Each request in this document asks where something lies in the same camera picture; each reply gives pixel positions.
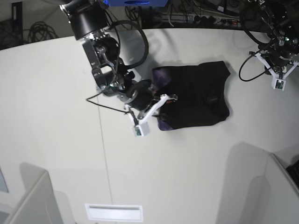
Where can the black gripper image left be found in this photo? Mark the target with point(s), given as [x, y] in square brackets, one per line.
[141, 95]

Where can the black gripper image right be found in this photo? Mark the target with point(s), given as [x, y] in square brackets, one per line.
[278, 61]

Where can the black T-shirt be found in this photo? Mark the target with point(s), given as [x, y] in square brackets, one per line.
[200, 92]

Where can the robot arm image right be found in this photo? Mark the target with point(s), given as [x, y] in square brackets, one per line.
[282, 22]

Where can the robot arm image left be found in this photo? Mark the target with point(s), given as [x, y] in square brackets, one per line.
[88, 20]

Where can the white power strip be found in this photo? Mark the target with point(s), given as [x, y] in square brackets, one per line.
[198, 20]

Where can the blue box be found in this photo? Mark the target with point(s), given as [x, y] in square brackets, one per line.
[146, 3]

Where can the black keyboard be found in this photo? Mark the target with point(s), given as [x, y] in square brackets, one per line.
[293, 171]

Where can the white table slot plate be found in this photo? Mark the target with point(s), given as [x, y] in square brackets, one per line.
[114, 213]

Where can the white partition panel right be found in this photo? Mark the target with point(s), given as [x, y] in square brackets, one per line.
[283, 203]

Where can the white partition panel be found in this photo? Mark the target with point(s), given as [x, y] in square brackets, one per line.
[283, 203]
[37, 206]

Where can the black cabinet edge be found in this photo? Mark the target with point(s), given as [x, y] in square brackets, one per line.
[17, 21]

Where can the white partition panel left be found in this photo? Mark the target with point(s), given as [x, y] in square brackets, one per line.
[37, 206]

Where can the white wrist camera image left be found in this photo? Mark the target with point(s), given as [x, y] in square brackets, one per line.
[140, 127]

